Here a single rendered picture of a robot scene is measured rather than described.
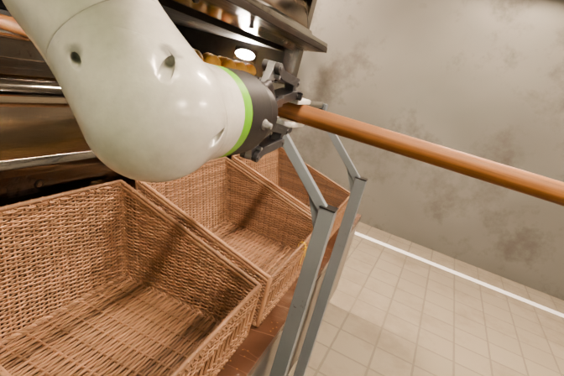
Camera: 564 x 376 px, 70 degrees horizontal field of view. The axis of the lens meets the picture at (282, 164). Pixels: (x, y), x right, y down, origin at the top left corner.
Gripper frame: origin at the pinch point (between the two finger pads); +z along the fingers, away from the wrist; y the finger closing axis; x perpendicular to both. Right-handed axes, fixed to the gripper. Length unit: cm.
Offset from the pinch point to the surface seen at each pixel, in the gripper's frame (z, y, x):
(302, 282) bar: 34, 45, 4
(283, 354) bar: 34, 67, 5
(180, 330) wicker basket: 17, 60, -18
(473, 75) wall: 335, -43, 45
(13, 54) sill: -6, 4, -54
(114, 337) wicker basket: 5, 60, -28
